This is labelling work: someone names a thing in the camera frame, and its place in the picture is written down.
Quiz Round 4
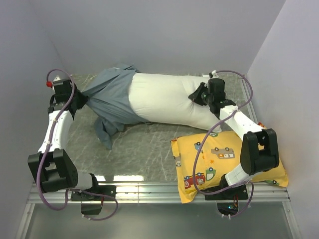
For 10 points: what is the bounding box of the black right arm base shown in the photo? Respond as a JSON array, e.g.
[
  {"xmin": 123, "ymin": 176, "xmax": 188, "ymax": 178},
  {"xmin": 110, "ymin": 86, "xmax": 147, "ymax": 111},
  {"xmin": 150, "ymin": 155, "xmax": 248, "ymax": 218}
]
[{"xmin": 204, "ymin": 185, "xmax": 249, "ymax": 218}]

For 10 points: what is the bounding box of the aluminium rail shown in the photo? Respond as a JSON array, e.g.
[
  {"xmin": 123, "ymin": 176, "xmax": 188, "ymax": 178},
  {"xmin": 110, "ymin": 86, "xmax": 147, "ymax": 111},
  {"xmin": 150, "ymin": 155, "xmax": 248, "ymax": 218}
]
[
  {"xmin": 237, "ymin": 76, "xmax": 259, "ymax": 123},
  {"xmin": 16, "ymin": 182, "xmax": 302, "ymax": 239}
]

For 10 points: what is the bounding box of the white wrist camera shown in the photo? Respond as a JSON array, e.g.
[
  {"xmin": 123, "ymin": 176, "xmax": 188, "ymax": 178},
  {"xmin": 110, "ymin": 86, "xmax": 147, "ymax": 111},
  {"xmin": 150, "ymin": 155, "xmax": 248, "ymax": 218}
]
[
  {"xmin": 46, "ymin": 75, "xmax": 61, "ymax": 89},
  {"xmin": 202, "ymin": 70, "xmax": 219, "ymax": 87}
]

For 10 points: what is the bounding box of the blue patterned pillowcase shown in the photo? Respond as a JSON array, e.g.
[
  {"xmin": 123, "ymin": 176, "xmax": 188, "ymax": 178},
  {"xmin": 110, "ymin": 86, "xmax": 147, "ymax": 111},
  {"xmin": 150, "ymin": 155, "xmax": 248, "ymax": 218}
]
[{"xmin": 82, "ymin": 64, "xmax": 148, "ymax": 150}]

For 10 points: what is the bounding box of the aluminium right side rail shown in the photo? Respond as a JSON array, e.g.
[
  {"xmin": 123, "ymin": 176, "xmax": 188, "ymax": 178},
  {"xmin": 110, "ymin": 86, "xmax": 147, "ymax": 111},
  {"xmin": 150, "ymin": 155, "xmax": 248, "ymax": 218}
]
[{"xmin": 237, "ymin": 76, "xmax": 259, "ymax": 123}]

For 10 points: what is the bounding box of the white pillow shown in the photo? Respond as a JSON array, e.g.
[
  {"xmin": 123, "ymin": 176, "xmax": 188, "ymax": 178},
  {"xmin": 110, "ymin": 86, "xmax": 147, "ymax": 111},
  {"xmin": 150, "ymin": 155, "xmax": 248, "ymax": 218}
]
[{"xmin": 128, "ymin": 73, "xmax": 219, "ymax": 130}]

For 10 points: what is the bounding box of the yellow cartoon car pillow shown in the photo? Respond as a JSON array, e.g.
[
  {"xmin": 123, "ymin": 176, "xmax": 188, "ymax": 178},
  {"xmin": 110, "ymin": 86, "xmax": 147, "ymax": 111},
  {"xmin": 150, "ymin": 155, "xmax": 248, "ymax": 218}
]
[{"xmin": 170, "ymin": 130, "xmax": 289, "ymax": 204}]

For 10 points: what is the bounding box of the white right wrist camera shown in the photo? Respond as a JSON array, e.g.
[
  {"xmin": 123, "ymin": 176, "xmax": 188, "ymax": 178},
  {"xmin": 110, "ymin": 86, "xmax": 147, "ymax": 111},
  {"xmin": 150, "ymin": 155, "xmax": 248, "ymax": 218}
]
[{"xmin": 202, "ymin": 70, "xmax": 219, "ymax": 87}]

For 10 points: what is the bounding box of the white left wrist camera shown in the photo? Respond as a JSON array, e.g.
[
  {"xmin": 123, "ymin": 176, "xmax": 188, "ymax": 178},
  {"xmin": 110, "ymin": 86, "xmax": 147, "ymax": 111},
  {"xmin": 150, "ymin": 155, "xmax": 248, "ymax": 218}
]
[{"xmin": 46, "ymin": 75, "xmax": 61, "ymax": 89}]

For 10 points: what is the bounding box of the aluminium front rail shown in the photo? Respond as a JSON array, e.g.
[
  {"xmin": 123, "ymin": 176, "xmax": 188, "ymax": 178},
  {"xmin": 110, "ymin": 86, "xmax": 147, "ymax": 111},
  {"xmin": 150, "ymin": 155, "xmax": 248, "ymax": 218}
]
[{"xmin": 16, "ymin": 182, "xmax": 302, "ymax": 239}]

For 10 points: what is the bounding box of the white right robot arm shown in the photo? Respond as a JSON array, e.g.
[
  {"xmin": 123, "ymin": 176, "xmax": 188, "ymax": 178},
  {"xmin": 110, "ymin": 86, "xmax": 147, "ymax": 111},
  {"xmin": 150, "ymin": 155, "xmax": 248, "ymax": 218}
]
[{"xmin": 188, "ymin": 78, "xmax": 280, "ymax": 199}]

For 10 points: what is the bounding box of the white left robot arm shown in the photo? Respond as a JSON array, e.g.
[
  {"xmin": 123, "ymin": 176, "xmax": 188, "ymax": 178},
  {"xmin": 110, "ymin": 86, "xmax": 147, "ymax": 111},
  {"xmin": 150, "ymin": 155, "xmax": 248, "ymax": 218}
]
[{"xmin": 27, "ymin": 76, "xmax": 101, "ymax": 200}]

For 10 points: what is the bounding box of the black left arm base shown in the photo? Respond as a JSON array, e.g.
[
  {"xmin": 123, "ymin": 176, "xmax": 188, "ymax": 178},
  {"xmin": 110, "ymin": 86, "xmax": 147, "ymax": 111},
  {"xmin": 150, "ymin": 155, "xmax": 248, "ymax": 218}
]
[{"xmin": 70, "ymin": 185, "xmax": 117, "ymax": 216}]

